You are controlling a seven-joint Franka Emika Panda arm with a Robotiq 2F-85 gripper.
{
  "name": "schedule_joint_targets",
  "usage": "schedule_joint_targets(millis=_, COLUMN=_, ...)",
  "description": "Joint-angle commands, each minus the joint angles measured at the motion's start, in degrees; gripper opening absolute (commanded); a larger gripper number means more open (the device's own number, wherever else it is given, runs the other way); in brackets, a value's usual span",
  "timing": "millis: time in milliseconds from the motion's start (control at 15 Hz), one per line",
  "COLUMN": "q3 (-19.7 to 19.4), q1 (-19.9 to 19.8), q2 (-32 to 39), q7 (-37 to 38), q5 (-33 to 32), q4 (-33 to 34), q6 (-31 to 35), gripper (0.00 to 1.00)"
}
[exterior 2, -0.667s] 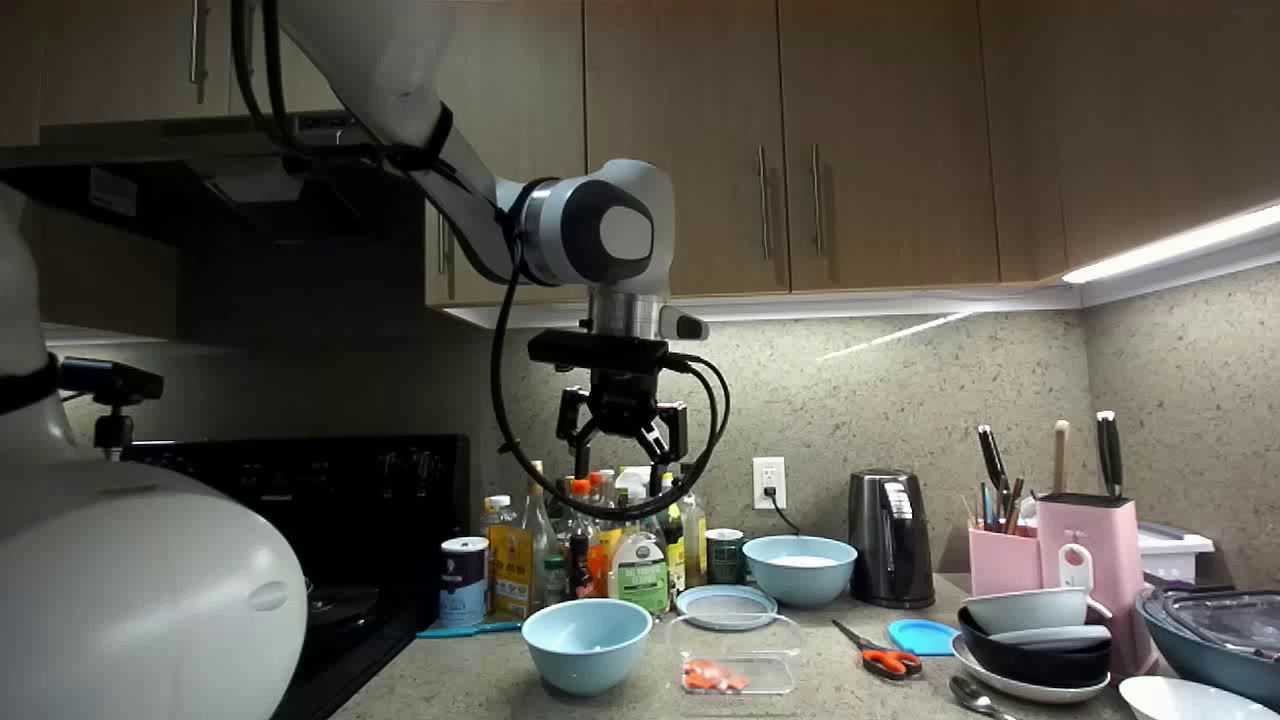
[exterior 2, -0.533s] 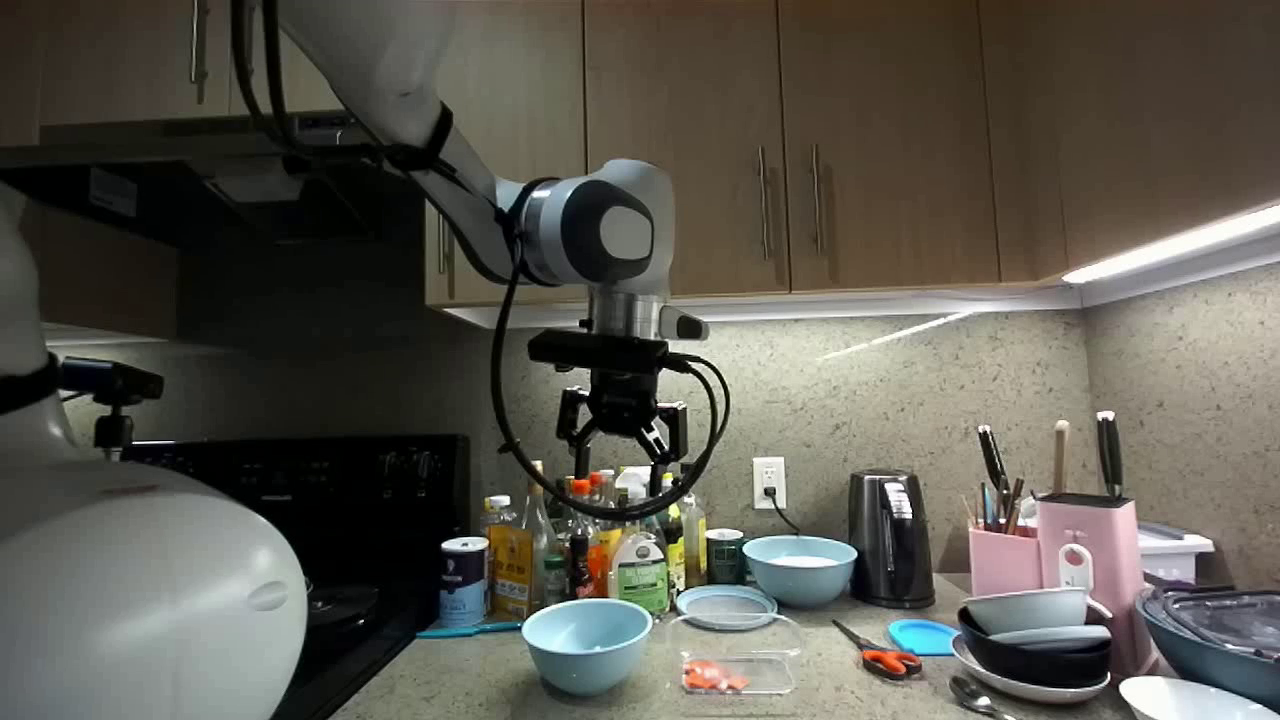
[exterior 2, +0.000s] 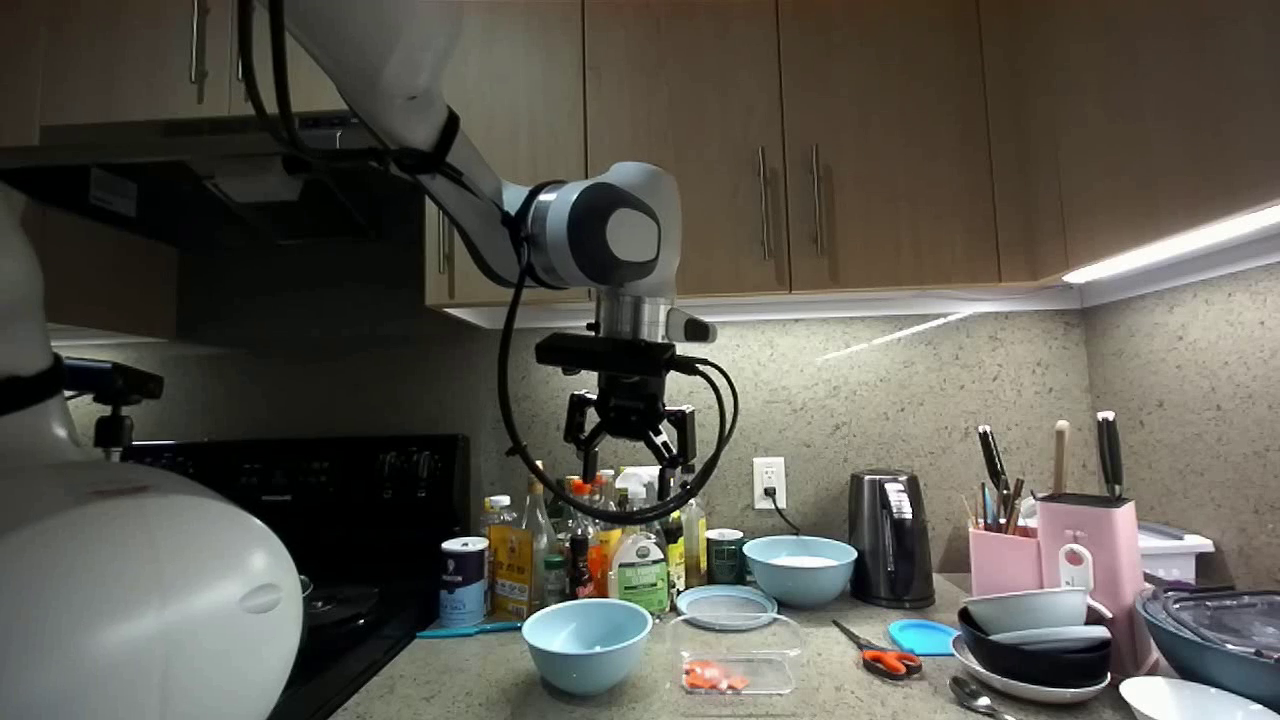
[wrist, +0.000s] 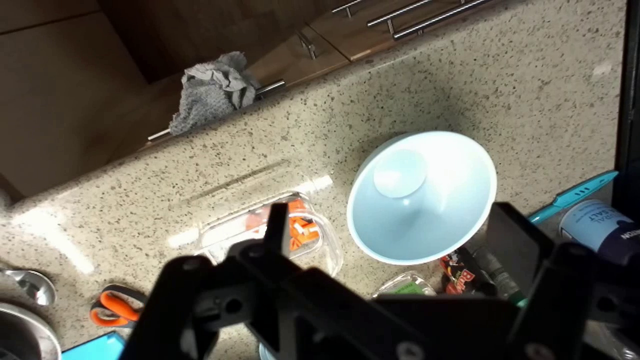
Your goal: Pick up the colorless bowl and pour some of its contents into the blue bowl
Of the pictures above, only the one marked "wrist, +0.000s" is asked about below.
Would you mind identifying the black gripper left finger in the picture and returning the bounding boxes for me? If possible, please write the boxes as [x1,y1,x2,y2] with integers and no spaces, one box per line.
[117,202,401,360]

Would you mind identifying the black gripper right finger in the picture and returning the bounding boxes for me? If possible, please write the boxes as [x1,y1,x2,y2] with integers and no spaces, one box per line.
[478,202,640,360]

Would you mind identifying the light blue bowl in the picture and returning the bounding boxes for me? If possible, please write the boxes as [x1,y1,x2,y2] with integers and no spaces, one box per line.
[346,129,499,268]

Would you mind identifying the red printed packet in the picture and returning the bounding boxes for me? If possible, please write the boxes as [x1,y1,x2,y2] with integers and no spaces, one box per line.
[437,251,482,297]

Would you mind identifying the green plastic packet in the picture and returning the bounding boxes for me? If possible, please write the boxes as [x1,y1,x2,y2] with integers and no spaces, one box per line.
[371,272,437,299]

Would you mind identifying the grey cloth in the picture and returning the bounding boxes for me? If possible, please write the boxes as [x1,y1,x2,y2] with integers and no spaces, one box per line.
[165,49,260,137]

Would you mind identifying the wooden lower cabinet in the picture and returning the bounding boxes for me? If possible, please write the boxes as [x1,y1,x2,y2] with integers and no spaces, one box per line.
[97,0,497,161]

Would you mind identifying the orange handled scissors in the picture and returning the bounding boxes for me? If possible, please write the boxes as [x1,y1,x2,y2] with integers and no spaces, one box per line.
[87,286,148,330]

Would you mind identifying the metal drawer handle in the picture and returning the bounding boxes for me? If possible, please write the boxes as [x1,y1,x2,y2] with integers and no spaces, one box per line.
[366,0,431,27]
[145,78,288,143]
[391,0,486,39]

